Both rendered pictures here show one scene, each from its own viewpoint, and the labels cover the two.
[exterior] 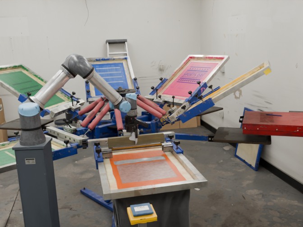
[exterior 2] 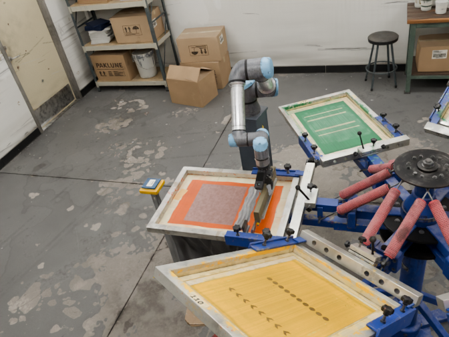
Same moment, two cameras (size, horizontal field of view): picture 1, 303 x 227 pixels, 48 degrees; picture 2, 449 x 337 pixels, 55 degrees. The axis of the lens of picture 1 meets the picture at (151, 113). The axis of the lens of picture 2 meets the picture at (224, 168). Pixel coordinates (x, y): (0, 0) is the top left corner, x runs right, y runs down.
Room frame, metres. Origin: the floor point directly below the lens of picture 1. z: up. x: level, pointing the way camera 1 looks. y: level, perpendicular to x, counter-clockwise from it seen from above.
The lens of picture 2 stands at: (3.30, -1.51, 2.63)
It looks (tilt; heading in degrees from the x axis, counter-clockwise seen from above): 36 degrees down; 126
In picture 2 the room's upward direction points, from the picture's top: 11 degrees counter-clockwise
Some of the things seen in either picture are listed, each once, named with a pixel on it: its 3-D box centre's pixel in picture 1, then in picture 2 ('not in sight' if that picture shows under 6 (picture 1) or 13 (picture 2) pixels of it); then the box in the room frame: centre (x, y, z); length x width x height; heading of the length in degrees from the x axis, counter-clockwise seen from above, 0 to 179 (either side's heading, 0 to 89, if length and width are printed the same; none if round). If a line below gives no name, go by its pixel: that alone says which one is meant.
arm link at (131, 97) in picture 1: (130, 101); (260, 148); (2.35, 0.14, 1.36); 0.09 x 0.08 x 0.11; 112
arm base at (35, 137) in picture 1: (32, 133); (248, 105); (1.97, 0.72, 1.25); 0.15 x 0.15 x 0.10
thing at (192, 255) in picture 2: not in sight; (213, 253); (2.10, -0.15, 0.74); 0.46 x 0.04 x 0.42; 12
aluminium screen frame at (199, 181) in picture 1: (143, 165); (226, 202); (2.11, 0.07, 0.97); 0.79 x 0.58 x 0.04; 12
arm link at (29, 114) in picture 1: (29, 115); (247, 89); (1.98, 0.72, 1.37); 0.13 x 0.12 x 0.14; 22
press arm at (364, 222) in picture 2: not in sight; (299, 218); (2.54, 0.15, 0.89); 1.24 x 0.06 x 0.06; 12
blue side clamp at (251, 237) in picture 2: (174, 148); (252, 240); (2.40, -0.16, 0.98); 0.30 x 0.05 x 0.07; 12
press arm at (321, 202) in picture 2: not in sight; (322, 204); (2.66, 0.18, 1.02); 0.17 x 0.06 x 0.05; 12
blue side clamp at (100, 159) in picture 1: (98, 156); (275, 175); (2.29, 0.39, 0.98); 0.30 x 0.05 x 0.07; 12
